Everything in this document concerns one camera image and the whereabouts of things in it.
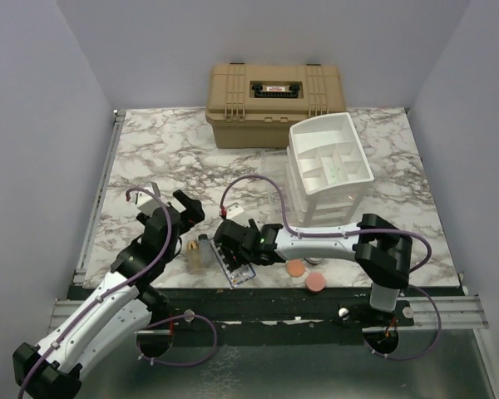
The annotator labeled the pink round makeup sponge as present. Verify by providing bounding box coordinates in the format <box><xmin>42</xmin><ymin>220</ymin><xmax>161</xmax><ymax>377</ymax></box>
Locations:
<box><xmin>304</xmin><ymin>272</ymin><xmax>326</xmax><ymax>293</ymax></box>

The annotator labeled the white plastic drawer organizer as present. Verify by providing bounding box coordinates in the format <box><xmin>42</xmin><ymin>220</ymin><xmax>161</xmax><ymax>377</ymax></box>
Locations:
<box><xmin>287</xmin><ymin>112</ymin><xmax>374</xmax><ymax>227</ymax></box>

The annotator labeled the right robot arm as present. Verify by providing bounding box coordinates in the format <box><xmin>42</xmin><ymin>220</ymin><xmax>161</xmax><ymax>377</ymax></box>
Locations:
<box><xmin>214</xmin><ymin>214</ymin><xmax>413</xmax><ymax>325</ymax></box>

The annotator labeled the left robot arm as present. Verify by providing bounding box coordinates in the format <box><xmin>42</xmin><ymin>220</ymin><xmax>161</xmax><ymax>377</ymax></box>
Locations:
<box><xmin>12</xmin><ymin>190</ymin><xmax>205</xmax><ymax>398</ymax></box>

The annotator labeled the orange round makeup sponge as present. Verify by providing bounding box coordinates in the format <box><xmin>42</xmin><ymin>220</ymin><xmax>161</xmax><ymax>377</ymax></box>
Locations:
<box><xmin>285</xmin><ymin>259</ymin><xmax>307</xmax><ymax>278</ymax></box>

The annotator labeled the gold cap lotion bottle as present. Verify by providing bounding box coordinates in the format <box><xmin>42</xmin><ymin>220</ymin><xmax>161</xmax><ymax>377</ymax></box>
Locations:
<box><xmin>185</xmin><ymin>240</ymin><xmax>203</xmax><ymax>274</ymax></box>

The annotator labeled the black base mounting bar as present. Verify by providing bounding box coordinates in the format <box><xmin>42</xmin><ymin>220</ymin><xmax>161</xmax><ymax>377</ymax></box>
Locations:
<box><xmin>66</xmin><ymin>282</ymin><xmax>442</xmax><ymax>346</ymax></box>

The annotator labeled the tan plastic toolbox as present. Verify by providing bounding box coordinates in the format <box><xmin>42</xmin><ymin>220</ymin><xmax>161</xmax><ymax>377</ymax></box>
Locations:
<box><xmin>205</xmin><ymin>63</ymin><xmax>346</xmax><ymax>149</ymax></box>

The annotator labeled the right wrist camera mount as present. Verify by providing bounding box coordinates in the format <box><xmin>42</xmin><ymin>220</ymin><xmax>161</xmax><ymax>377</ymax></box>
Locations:
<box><xmin>220</xmin><ymin>203</ymin><xmax>249</xmax><ymax>225</ymax></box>

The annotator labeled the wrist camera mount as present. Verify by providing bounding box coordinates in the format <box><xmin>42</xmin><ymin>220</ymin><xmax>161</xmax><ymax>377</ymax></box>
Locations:
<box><xmin>126</xmin><ymin>182</ymin><xmax>161</xmax><ymax>217</ymax></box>
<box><xmin>220</xmin><ymin>203</ymin><xmax>249</xmax><ymax>225</ymax></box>

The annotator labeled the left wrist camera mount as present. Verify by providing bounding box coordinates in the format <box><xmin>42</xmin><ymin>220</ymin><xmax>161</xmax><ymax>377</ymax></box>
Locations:
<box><xmin>126</xmin><ymin>182</ymin><xmax>161</xmax><ymax>217</ymax></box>

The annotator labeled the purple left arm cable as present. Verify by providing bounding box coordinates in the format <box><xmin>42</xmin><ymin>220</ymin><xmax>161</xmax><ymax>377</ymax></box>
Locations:
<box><xmin>16</xmin><ymin>187</ymin><xmax>220</xmax><ymax>399</ymax></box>

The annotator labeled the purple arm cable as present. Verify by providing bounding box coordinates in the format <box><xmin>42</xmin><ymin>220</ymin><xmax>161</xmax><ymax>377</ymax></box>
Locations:
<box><xmin>219</xmin><ymin>174</ymin><xmax>444</xmax><ymax>362</ymax></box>
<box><xmin>16</xmin><ymin>187</ymin><xmax>220</xmax><ymax>399</ymax></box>

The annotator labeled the black toolbox handle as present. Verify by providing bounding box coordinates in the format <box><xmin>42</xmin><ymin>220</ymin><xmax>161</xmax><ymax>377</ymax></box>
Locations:
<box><xmin>251</xmin><ymin>83</ymin><xmax>301</xmax><ymax>99</ymax></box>

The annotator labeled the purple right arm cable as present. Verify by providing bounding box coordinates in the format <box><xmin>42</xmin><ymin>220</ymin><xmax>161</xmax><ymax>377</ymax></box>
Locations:
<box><xmin>219</xmin><ymin>174</ymin><xmax>444</xmax><ymax>362</ymax></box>

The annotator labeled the right aluminium extrusion rail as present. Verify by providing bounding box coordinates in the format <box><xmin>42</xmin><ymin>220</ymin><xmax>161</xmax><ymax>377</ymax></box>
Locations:
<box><xmin>361</xmin><ymin>295</ymin><xmax>490</xmax><ymax>335</ymax></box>

